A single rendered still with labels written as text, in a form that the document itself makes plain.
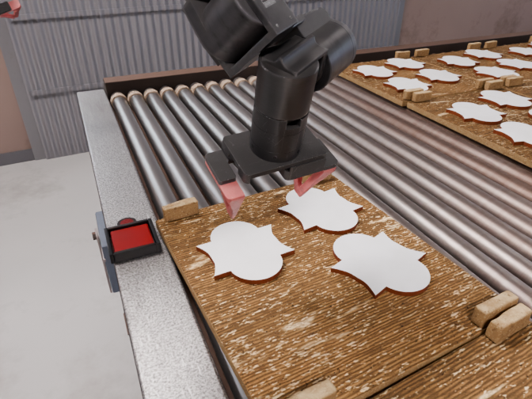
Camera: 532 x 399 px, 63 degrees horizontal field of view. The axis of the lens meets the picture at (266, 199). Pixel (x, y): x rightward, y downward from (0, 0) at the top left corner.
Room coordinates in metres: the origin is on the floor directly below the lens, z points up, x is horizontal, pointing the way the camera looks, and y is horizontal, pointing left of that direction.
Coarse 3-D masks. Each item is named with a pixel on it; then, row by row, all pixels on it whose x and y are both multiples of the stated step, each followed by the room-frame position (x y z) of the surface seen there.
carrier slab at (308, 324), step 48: (192, 240) 0.53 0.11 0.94; (288, 240) 0.53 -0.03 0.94; (192, 288) 0.43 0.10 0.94; (240, 288) 0.43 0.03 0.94; (288, 288) 0.43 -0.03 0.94; (336, 288) 0.43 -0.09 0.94; (432, 288) 0.43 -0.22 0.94; (480, 288) 0.43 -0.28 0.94; (240, 336) 0.35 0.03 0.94; (288, 336) 0.35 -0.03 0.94; (336, 336) 0.35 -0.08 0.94; (384, 336) 0.35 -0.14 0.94; (432, 336) 0.35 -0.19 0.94; (240, 384) 0.29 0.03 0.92; (288, 384) 0.28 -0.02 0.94; (336, 384) 0.28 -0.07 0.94; (384, 384) 0.29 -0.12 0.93
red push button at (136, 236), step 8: (144, 224) 0.59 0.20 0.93; (112, 232) 0.56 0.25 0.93; (120, 232) 0.56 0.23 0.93; (128, 232) 0.56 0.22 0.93; (136, 232) 0.56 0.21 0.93; (144, 232) 0.56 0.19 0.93; (112, 240) 0.54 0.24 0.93; (120, 240) 0.54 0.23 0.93; (128, 240) 0.54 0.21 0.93; (136, 240) 0.54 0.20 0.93; (144, 240) 0.54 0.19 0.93; (152, 240) 0.54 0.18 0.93; (120, 248) 0.52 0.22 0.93; (128, 248) 0.52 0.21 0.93
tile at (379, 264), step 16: (336, 240) 0.52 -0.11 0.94; (352, 240) 0.52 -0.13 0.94; (368, 240) 0.52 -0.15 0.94; (384, 240) 0.52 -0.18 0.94; (336, 256) 0.49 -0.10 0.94; (352, 256) 0.48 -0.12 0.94; (368, 256) 0.48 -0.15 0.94; (384, 256) 0.48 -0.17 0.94; (400, 256) 0.48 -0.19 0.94; (416, 256) 0.48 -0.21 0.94; (336, 272) 0.46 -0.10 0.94; (352, 272) 0.45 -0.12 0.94; (368, 272) 0.45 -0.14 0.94; (384, 272) 0.45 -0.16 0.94; (400, 272) 0.45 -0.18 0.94; (416, 272) 0.45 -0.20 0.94; (368, 288) 0.42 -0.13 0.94; (384, 288) 0.42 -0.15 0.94; (400, 288) 0.42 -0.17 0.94; (416, 288) 0.42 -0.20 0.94
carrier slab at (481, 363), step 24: (480, 336) 0.35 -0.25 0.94; (528, 336) 0.35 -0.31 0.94; (456, 360) 0.31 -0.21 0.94; (480, 360) 0.31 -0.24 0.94; (504, 360) 0.31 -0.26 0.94; (528, 360) 0.31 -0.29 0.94; (408, 384) 0.28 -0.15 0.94; (432, 384) 0.28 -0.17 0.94; (456, 384) 0.28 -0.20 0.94; (480, 384) 0.28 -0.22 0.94; (504, 384) 0.28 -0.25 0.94; (528, 384) 0.28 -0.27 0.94
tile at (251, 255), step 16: (224, 224) 0.56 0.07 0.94; (240, 224) 0.56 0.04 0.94; (224, 240) 0.52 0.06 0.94; (240, 240) 0.52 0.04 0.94; (256, 240) 0.52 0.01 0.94; (272, 240) 0.52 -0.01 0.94; (208, 256) 0.49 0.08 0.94; (224, 256) 0.48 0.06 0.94; (240, 256) 0.48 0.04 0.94; (256, 256) 0.48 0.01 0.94; (272, 256) 0.48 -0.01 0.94; (224, 272) 0.45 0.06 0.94; (240, 272) 0.45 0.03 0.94; (256, 272) 0.45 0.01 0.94; (272, 272) 0.45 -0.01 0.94
